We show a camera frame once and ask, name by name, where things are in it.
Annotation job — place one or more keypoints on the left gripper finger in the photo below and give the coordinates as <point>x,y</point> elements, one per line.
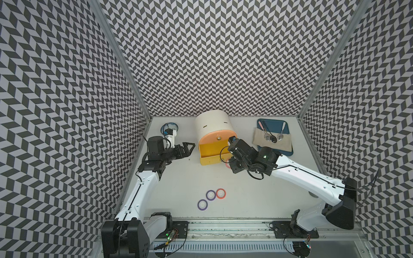
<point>190,149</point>
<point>189,144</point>

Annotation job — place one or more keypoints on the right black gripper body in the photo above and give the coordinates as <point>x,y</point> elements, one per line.
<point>238,165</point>

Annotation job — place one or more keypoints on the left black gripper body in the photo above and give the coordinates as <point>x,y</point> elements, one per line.
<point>171,153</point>

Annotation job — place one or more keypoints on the yellow drawer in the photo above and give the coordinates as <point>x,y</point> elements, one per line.
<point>214,153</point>

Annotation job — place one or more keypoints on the white round drawer cabinet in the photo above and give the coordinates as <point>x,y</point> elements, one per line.
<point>211,121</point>

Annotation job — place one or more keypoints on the orange top drawer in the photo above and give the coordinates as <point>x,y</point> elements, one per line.
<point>217,136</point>

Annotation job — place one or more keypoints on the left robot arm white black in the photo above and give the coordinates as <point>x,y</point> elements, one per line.
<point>129,235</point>

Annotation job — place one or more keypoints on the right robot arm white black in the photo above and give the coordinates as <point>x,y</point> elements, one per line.
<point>338,197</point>

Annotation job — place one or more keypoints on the purple tape roll right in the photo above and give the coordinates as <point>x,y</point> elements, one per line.
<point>211,195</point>

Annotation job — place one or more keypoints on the purple tape roll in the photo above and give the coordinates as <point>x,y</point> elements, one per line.
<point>211,195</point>
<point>202,205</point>

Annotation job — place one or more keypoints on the purple tape roll left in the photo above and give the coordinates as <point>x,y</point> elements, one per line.
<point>202,205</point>

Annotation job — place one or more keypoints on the blue white ceramic bowl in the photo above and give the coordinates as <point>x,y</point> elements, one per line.
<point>169,128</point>

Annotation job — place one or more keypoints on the black spoon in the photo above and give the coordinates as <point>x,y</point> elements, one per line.
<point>273,138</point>

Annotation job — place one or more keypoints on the beige cloth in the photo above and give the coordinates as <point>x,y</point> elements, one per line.
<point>284,145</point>

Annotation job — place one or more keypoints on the teal tray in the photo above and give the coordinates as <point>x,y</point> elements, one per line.
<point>275,127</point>

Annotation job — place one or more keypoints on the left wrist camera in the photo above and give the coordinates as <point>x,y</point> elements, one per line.
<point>170,135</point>

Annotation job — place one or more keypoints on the pink handled spoon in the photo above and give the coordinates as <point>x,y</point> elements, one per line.
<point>267,136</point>

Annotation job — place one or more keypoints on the grey handled spoon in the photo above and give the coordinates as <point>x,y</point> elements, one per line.
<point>281,134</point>

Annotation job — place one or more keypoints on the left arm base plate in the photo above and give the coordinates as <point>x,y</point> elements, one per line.
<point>182,230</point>

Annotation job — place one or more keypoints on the aluminium front rail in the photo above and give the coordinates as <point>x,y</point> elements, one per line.
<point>244,230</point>

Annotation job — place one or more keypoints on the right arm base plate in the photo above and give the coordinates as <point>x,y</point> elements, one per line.
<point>282,229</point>

